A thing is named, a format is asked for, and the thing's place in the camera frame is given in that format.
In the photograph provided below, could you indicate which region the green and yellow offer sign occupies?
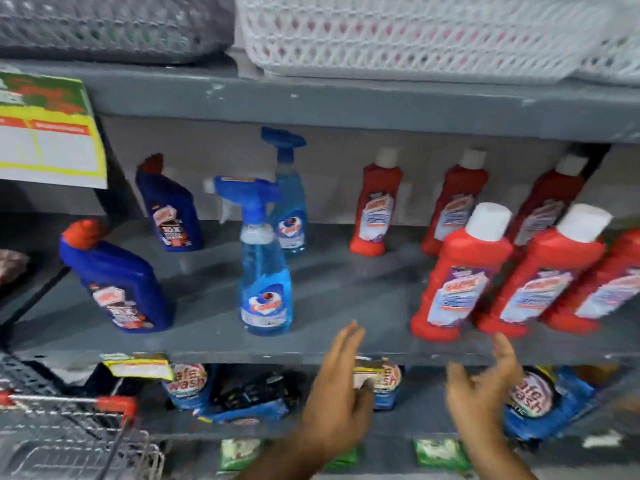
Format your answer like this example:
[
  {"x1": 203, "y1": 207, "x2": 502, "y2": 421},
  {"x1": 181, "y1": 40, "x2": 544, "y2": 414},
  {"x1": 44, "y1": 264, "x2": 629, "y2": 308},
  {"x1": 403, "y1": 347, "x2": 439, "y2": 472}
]
[{"x1": 0, "y1": 70, "x2": 109, "y2": 190}]

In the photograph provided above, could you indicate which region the grey metal shelf rack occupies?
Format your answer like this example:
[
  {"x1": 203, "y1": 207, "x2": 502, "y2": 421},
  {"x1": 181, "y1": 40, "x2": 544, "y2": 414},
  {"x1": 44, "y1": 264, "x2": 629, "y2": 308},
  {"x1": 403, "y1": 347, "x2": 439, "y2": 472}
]
[{"x1": 0, "y1": 57, "x2": 640, "y2": 480}]

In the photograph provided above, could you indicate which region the metal shopping cart red handle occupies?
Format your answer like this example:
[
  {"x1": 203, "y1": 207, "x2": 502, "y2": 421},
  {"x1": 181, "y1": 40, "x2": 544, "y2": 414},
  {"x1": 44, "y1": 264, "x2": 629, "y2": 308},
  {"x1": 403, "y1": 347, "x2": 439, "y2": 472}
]
[{"x1": 0, "y1": 351, "x2": 166, "y2": 480}]

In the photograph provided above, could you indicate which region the blue glass cleaner spray bottle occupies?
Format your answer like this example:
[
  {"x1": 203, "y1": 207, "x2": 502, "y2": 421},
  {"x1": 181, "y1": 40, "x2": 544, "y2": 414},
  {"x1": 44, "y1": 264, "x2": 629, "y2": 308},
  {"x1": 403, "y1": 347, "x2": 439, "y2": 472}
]
[
  {"x1": 260, "y1": 126, "x2": 309, "y2": 255},
  {"x1": 203, "y1": 176, "x2": 294, "y2": 337}
]

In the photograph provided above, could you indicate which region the white plastic mesh basket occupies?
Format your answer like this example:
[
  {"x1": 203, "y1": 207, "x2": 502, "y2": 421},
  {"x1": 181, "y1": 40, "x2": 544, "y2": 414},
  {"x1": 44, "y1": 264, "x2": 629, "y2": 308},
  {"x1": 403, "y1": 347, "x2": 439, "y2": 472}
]
[
  {"x1": 234, "y1": 0, "x2": 618, "y2": 86},
  {"x1": 572, "y1": 5, "x2": 640, "y2": 88}
]

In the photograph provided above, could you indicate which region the person's right forearm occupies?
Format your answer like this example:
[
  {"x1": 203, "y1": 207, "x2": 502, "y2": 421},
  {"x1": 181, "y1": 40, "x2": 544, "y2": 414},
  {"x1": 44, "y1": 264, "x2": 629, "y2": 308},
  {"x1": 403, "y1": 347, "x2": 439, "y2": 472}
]
[{"x1": 460, "y1": 429, "x2": 539, "y2": 480}]

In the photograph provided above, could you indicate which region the brown packet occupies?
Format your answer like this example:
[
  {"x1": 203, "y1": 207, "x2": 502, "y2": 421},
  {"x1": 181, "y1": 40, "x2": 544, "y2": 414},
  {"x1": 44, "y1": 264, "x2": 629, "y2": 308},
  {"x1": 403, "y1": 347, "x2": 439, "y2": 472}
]
[{"x1": 0, "y1": 249, "x2": 30, "y2": 288}]

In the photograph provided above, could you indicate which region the group of red cleaner bottles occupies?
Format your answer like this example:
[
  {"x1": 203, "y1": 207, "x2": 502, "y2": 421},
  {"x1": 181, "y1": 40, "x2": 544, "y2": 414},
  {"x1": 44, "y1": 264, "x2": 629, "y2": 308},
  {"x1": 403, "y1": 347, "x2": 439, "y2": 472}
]
[{"x1": 349, "y1": 146, "x2": 640, "y2": 343}]

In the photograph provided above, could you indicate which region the yellow shelf price tag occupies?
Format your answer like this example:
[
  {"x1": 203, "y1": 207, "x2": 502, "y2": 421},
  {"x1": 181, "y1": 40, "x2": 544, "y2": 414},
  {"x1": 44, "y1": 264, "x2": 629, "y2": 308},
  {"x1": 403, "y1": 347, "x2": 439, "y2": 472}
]
[
  {"x1": 353, "y1": 356, "x2": 390, "y2": 380},
  {"x1": 101, "y1": 353, "x2": 174, "y2": 381}
]

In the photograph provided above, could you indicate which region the blue detergent pouch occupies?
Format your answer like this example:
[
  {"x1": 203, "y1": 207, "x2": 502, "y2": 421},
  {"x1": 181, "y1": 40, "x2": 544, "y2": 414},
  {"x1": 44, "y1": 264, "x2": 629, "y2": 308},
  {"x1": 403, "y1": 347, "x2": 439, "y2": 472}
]
[
  {"x1": 353, "y1": 362, "x2": 404, "y2": 411},
  {"x1": 161, "y1": 363, "x2": 216, "y2": 412},
  {"x1": 502, "y1": 366, "x2": 598, "y2": 443}
]

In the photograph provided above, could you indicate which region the person's right hand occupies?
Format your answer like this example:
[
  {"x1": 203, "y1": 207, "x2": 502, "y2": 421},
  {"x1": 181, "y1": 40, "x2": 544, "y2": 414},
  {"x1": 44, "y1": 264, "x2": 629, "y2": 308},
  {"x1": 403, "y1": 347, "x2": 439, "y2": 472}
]
[{"x1": 444, "y1": 332, "x2": 525, "y2": 441}]

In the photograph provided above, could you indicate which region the green packet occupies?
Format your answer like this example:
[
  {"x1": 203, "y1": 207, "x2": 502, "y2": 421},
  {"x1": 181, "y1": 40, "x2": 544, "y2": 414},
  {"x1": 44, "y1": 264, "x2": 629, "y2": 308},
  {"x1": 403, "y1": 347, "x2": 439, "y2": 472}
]
[
  {"x1": 414, "y1": 438, "x2": 473, "y2": 472},
  {"x1": 324, "y1": 446, "x2": 360, "y2": 471},
  {"x1": 218, "y1": 438, "x2": 264, "y2": 472}
]

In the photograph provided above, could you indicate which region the grey plastic mesh basket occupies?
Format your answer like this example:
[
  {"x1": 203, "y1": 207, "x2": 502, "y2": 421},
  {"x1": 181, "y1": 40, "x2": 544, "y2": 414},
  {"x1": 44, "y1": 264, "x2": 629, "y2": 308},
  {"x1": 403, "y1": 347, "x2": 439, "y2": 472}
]
[{"x1": 0, "y1": 0, "x2": 237, "y2": 65}]

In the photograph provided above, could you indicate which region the dark blue refill pouch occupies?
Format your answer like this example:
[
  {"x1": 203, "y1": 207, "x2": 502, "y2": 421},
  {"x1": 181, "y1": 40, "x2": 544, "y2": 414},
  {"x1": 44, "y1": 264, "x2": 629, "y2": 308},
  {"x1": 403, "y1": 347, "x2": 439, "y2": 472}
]
[{"x1": 197, "y1": 367, "x2": 301, "y2": 425}]

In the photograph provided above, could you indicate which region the white shelf label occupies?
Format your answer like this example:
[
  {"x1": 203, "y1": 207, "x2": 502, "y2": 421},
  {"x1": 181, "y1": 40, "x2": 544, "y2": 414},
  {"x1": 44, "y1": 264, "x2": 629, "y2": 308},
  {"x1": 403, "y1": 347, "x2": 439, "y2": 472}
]
[{"x1": 581, "y1": 430, "x2": 625, "y2": 449}]

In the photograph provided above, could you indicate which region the blue toilet cleaner bottle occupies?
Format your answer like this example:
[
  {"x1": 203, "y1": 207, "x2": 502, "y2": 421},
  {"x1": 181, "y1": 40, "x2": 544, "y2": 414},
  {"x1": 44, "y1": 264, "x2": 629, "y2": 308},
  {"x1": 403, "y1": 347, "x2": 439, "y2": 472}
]
[
  {"x1": 135, "y1": 153, "x2": 205, "y2": 253},
  {"x1": 58, "y1": 218, "x2": 176, "y2": 334}
]

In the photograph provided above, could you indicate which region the person's left hand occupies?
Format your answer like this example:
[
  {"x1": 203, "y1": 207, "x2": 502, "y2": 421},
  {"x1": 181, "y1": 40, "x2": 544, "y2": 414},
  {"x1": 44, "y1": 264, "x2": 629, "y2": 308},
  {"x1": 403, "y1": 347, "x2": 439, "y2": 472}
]
[{"x1": 299, "y1": 321, "x2": 376, "y2": 453}]

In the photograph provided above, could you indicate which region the person's left forearm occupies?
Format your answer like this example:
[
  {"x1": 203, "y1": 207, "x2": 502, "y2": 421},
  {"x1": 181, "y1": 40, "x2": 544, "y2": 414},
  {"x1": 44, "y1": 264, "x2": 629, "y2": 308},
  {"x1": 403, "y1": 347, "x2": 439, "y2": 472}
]
[{"x1": 235, "y1": 427, "x2": 353, "y2": 480}]

